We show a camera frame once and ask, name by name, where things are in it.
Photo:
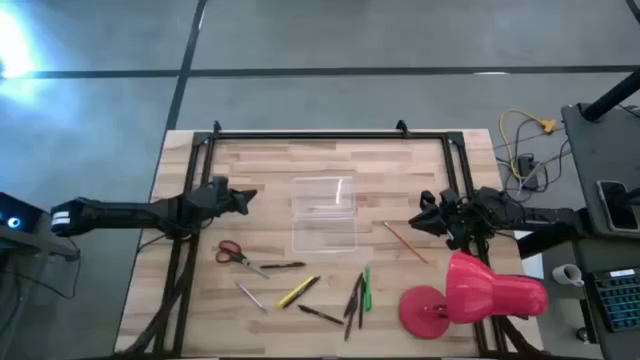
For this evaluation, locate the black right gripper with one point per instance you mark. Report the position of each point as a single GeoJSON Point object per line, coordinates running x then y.
{"type": "Point", "coordinates": [457, 217]}

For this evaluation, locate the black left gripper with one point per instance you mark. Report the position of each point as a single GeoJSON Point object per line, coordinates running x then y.
{"type": "Point", "coordinates": [212, 201]}

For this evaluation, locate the brown wooden pencil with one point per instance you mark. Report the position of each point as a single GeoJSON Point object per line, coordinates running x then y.
{"type": "Point", "coordinates": [405, 242]}

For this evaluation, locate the black pen with grey band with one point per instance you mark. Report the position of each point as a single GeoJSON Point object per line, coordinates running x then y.
{"type": "Point", "coordinates": [282, 265]}

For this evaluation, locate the clear plastic supply box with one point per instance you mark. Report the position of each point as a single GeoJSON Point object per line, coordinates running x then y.
{"type": "Point", "coordinates": [324, 212]}

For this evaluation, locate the purple pen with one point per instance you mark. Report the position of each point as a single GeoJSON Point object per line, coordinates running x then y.
{"type": "Point", "coordinates": [251, 296]}

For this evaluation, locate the green marker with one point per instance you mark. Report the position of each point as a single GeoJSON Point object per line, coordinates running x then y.
{"type": "Point", "coordinates": [368, 290]}

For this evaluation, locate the yellow highlighter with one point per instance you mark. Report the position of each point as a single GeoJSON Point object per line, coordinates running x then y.
{"type": "Point", "coordinates": [295, 293]}

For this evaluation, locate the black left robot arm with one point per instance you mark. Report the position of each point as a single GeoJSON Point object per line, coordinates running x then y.
{"type": "Point", "coordinates": [125, 215]}

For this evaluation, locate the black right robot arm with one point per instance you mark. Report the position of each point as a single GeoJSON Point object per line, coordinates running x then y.
{"type": "Point", "coordinates": [530, 215]}

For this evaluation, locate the black box with blue light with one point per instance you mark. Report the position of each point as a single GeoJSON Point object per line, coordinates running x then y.
{"type": "Point", "coordinates": [17, 212]}

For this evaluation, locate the red desk lamp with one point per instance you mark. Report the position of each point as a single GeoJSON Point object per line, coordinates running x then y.
{"type": "Point", "coordinates": [480, 295]}

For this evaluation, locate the black power adapter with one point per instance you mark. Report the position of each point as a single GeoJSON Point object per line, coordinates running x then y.
{"type": "Point", "coordinates": [527, 167]}

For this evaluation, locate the white paper sheet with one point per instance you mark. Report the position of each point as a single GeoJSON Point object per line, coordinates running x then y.
{"type": "Point", "coordinates": [532, 260]}

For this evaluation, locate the black stand beam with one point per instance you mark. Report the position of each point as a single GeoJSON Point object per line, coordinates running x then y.
{"type": "Point", "coordinates": [550, 240]}

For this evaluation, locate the white mug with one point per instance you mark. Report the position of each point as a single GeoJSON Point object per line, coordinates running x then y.
{"type": "Point", "coordinates": [567, 274]}

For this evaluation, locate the grey side desk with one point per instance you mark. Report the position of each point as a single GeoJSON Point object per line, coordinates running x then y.
{"type": "Point", "coordinates": [595, 150]}

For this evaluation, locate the black smartphone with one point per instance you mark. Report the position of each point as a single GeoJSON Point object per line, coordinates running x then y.
{"type": "Point", "coordinates": [617, 205]}

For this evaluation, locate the backlit black keyboard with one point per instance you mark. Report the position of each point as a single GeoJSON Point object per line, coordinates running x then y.
{"type": "Point", "coordinates": [620, 300]}

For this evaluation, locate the grey metal side stand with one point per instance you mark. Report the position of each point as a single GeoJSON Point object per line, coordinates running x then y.
{"type": "Point", "coordinates": [35, 245]}

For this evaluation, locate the black stand pole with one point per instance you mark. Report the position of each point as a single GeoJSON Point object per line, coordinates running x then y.
{"type": "Point", "coordinates": [615, 95]}

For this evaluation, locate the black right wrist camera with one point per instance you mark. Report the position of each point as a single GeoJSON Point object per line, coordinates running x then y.
{"type": "Point", "coordinates": [449, 196]}

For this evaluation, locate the black aluminium table frame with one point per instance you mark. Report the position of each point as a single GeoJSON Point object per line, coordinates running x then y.
{"type": "Point", "coordinates": [325, 135]}

